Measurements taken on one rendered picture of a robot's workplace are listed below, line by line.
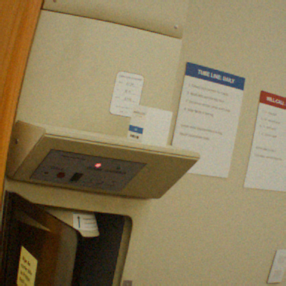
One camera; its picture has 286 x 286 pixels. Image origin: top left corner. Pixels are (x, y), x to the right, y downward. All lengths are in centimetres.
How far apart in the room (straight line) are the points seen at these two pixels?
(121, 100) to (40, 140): 25
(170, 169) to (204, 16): 76
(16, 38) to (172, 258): 109
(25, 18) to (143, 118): 32
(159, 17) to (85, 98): 21
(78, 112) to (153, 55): 18
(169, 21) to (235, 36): 70
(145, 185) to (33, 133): 27
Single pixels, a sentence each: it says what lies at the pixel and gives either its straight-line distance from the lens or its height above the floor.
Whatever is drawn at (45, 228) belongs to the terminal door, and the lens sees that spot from 129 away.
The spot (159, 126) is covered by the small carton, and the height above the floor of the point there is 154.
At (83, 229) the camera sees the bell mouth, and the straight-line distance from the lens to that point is 159.
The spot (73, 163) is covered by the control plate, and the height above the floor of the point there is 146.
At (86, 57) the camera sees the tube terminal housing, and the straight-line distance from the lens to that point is 152.
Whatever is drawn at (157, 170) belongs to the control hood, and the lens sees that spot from 153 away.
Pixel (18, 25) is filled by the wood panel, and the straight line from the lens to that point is 135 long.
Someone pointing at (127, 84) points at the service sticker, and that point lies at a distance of 157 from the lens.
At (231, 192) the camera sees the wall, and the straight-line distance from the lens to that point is 235.
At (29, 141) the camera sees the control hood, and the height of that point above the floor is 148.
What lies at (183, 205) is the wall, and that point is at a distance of 225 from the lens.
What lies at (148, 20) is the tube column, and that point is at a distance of 159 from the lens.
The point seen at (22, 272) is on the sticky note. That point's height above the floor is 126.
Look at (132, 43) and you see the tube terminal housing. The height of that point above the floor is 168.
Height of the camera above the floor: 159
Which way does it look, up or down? 3 degrees down
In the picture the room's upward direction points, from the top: 11 degrees clockwise
